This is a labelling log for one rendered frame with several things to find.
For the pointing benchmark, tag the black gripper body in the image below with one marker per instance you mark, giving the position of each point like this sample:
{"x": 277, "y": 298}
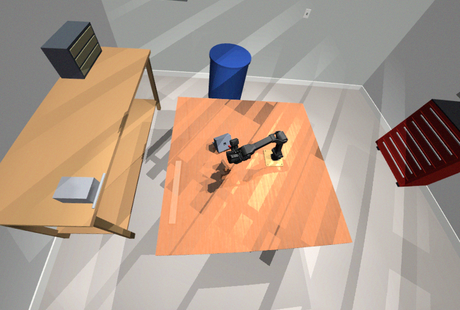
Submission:
{"x": 234, "y": 143}

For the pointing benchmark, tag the grey metal panel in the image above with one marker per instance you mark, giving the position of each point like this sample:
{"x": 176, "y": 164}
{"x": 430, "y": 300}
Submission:
{"x": 221, "y": 143}

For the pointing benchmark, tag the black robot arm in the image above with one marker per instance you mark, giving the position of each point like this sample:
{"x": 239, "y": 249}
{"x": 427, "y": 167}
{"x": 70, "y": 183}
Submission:
{"x": 249, "y": 149}

